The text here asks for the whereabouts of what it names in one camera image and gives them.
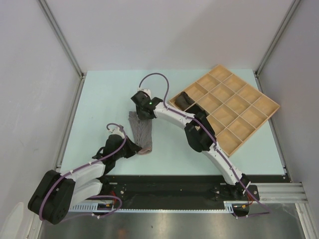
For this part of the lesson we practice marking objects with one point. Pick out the black underwear beige waistband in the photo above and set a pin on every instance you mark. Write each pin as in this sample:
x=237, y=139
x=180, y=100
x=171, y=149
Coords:
x=195, y=109

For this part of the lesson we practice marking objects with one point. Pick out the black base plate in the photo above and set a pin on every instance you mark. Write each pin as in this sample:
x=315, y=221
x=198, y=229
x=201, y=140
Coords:
x=171, y=192

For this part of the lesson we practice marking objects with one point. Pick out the wooden compartment tray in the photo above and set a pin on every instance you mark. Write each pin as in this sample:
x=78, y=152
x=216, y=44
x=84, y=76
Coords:
x=235, y=109

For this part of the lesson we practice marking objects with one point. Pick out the grey striped underwear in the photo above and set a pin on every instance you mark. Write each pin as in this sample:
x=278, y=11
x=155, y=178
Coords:
x=142, y=133

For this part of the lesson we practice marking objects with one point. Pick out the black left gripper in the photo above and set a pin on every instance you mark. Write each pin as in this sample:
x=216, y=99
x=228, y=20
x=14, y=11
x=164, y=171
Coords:
x=133, y=148

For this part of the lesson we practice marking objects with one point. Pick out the brown underwear beige waistband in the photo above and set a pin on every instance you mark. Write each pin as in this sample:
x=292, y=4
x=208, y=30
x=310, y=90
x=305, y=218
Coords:
x=183, y=101

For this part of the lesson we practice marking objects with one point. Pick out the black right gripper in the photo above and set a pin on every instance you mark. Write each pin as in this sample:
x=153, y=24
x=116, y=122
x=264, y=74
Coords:
x=141, y=116

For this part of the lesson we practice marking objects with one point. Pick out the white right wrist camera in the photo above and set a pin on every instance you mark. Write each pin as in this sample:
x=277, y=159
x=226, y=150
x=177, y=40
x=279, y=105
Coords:
x=145, y=91

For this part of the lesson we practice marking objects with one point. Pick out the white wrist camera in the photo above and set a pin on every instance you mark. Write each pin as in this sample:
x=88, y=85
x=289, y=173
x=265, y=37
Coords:
x=117, y=131
x=145, y=91

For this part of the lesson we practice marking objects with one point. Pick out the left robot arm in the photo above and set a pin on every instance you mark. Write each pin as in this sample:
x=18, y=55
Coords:
x=57, y=193

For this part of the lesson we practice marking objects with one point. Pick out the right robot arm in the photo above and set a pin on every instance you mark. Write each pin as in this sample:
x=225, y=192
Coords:
x=200, y=137

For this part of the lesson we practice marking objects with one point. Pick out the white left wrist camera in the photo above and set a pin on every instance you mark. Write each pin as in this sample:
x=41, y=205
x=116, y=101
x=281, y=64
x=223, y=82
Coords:
x=117, y=131

